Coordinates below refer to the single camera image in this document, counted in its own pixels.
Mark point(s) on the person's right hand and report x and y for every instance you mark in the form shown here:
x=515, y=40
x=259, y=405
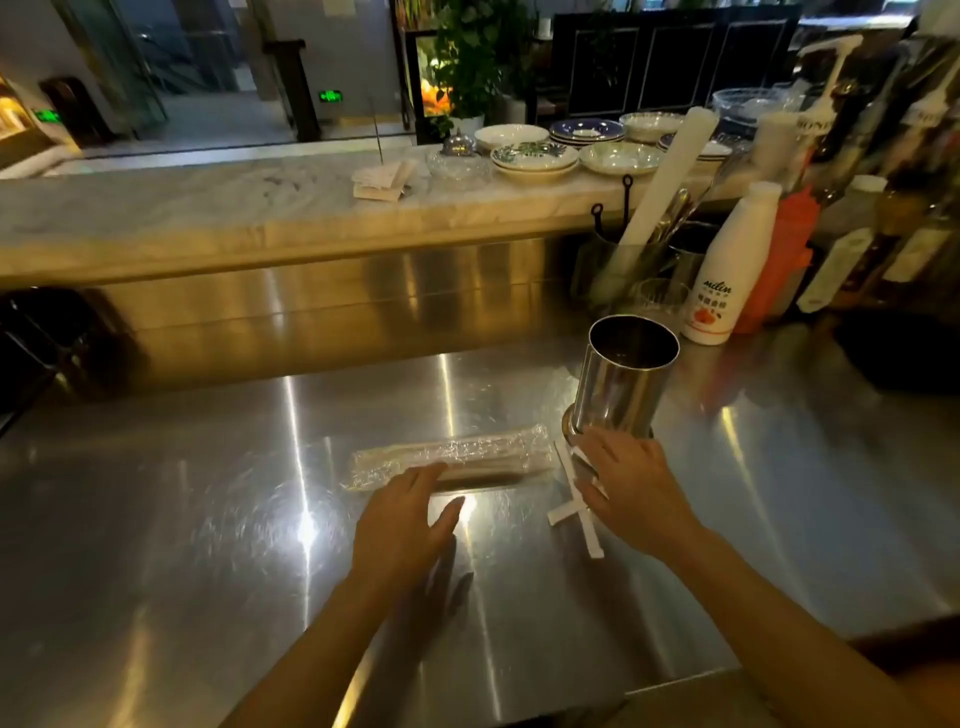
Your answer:
x=637, y=495

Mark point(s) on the person's left hand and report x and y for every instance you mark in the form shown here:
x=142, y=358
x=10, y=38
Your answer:
x=394, y=532

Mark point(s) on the bundle of paper straws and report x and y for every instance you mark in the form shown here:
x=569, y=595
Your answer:
x=480, y=469

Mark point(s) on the steel cylinder straw holder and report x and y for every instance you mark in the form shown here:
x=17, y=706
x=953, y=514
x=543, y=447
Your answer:
x=622, y=382

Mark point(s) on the clear plastic bag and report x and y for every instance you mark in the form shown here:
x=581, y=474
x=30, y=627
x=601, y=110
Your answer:
x=525, y=442

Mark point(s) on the person's left forearm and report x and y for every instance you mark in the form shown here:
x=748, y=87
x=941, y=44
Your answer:
x=322, y=660

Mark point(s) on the person's right forearm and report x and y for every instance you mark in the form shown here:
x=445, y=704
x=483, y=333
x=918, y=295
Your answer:
x=787, y=645

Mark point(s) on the clear drinking glass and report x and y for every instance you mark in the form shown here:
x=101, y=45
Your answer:
x=660, y=300

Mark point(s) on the steel utensil holder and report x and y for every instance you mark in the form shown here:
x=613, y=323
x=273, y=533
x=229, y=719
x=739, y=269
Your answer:
x=600, y=270

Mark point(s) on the white squeeze bottle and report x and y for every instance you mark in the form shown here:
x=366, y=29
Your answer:
x=731, y=277

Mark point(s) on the small metal cup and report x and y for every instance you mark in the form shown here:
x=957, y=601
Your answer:
x=690, y=255

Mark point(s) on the orange squeeze bottle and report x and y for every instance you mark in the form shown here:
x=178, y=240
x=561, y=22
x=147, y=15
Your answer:
x=780, y=262

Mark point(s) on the metal bar spoon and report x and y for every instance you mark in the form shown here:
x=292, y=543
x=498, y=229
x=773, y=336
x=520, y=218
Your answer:
x=675, y=214

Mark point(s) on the black bar mat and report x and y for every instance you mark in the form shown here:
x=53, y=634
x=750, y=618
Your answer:
x=900, y=352

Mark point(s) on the clear bottle white cap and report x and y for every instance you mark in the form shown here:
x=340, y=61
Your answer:
x=836, y=262

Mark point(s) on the white paper roll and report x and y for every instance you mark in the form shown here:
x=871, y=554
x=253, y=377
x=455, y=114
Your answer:
x=667, y=180

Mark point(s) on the pale green plate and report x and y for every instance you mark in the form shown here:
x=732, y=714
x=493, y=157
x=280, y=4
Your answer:
x=621, y=157

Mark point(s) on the stack of paper napkins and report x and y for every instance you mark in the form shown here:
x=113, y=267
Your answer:
x=382, y=180

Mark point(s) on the blue rimmed plate stack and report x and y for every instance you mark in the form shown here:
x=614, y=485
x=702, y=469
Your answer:
x=714, y=150

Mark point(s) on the leaf patterned plate stack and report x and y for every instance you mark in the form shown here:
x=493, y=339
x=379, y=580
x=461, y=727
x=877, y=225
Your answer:
x=534, y=156

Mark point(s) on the blue patterned plate stack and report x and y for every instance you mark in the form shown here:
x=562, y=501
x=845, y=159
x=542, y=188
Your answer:
x=587, y=130

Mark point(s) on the pale patterned plate stack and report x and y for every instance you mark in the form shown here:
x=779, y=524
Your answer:
x=649, y=124

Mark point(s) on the clear glass dish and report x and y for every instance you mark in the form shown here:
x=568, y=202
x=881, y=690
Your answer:
x=457, y=166

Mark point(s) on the plain white plate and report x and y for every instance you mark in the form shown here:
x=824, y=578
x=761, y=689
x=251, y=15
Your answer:
x=510, y=135

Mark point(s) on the silver call bell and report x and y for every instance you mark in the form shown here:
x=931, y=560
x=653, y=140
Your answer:
x=459, y=145

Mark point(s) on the thin metal receipt spike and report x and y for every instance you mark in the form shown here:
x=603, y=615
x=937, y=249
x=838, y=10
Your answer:
x=377, y=139

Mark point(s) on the large clear glass bowl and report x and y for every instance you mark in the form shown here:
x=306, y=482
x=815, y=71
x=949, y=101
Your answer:
x=750, y=101

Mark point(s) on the lit advertising display stand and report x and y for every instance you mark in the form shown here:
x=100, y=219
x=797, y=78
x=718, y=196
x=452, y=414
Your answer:
x=431, y=97

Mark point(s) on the black panelled cabinet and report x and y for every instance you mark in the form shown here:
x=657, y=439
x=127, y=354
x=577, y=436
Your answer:
x=675, y=60

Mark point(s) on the green lit sign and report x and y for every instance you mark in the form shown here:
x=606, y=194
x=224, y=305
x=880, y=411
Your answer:
x=330, y=96
x=47, y=116

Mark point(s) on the large green potted plant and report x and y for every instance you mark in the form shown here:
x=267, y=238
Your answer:
x=472, y=60

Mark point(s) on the black trash bin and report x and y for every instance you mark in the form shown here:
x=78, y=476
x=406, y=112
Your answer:
x=75, y=112

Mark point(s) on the lit display shelf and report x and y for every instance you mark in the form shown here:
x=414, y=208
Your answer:
x=11, y=120

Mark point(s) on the black gate post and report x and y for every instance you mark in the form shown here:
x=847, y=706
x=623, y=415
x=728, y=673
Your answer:
x=296, y=90

